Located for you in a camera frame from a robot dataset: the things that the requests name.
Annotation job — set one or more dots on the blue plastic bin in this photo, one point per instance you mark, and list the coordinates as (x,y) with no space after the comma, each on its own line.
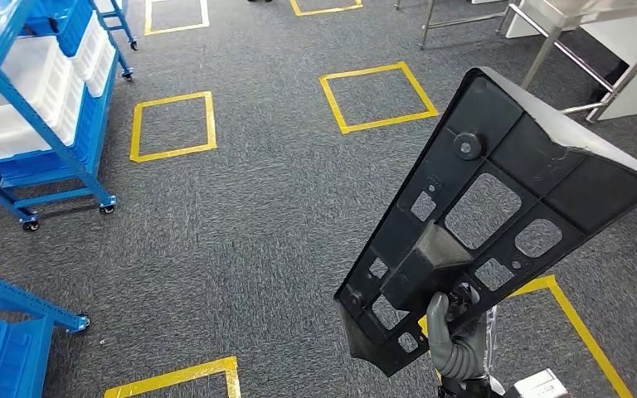
(71,27)
(85,132)

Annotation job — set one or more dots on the stainless steel side table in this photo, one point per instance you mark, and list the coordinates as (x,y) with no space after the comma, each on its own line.
(540,57)

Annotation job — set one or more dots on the white plastic bin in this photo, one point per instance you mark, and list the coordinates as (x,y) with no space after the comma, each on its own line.
(27,77)
(96,55)

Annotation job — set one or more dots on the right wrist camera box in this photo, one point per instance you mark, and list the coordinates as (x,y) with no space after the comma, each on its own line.
(538,387)

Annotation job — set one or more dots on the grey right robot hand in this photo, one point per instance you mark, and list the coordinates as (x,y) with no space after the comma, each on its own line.
(438,318)

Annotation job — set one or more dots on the black plastic panel part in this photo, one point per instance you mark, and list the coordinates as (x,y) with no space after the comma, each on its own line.
(533,148)

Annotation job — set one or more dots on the blue plastic tray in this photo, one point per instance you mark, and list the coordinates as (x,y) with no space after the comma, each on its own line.
(16,362)

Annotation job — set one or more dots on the steel table frame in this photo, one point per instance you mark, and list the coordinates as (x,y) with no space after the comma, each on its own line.
(426,24)

